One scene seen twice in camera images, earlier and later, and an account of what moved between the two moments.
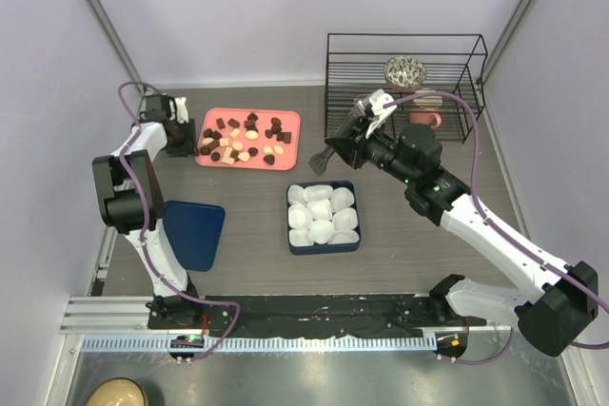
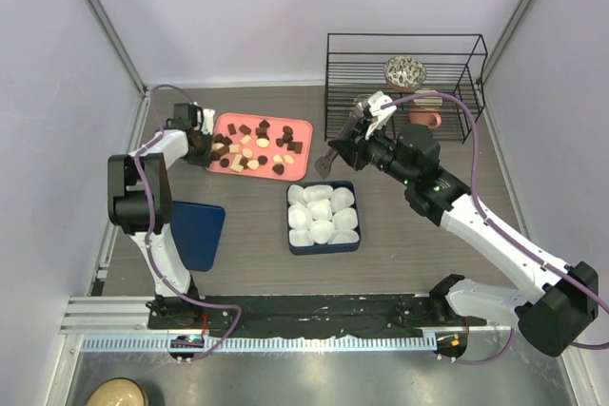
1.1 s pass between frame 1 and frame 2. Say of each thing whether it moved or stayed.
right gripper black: stayed
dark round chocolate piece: moved
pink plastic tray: moved
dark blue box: stayed
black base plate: stayed
